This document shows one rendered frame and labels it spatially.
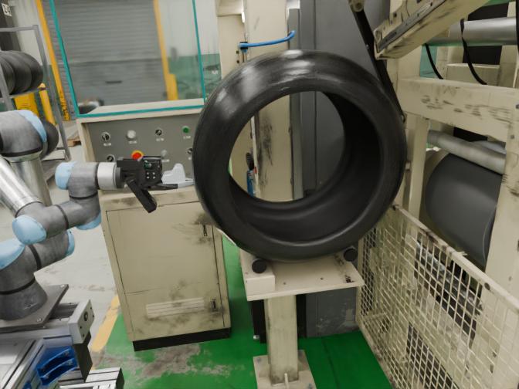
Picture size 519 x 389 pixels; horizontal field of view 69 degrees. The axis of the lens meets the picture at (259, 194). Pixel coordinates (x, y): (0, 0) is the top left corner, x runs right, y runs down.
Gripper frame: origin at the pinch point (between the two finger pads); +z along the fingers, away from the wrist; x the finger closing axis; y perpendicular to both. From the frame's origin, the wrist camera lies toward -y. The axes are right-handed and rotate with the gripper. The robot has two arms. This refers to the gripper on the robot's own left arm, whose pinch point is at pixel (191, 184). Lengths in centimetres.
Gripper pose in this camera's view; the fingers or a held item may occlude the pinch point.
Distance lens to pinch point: 110.5
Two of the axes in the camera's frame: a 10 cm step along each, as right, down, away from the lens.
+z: 9.9, 0.0, 1.4
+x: -1.3, -3.5, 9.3
